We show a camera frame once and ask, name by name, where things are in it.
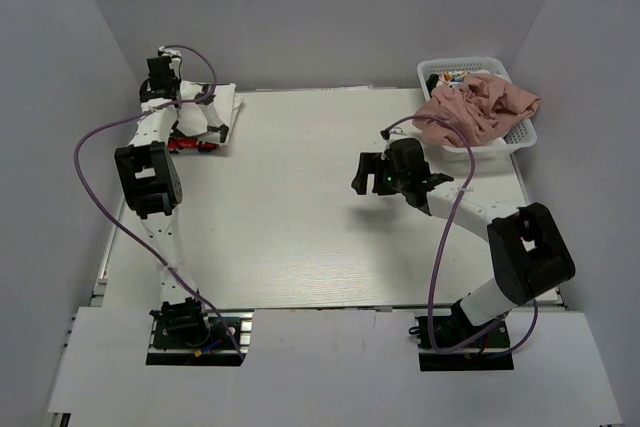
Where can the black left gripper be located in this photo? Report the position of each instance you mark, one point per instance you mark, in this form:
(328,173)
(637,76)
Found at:
(201,98)

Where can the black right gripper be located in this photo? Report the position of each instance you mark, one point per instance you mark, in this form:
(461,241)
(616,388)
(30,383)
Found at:
(376,175)

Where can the white t-shirt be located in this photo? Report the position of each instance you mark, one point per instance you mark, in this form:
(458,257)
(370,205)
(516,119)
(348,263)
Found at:
(213,119)

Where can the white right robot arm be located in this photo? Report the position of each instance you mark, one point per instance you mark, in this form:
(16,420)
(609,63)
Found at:
(528,253)

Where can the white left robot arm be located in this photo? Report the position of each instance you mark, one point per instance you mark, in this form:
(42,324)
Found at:
(150,182)

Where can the folded red Coca-Cola t-shirt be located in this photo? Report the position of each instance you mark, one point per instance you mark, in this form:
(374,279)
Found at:
(188,145)

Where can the colourful garment in basket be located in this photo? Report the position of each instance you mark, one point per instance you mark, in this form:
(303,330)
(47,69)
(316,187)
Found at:
(448,78)

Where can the pink t-shirt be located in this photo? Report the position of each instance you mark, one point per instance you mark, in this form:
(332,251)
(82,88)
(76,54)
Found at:
(479,110)

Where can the white plastic laundry basket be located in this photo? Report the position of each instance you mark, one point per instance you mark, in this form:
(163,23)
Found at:
(520,136)

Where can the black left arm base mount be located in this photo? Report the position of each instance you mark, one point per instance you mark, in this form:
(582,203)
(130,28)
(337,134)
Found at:
(188,335)

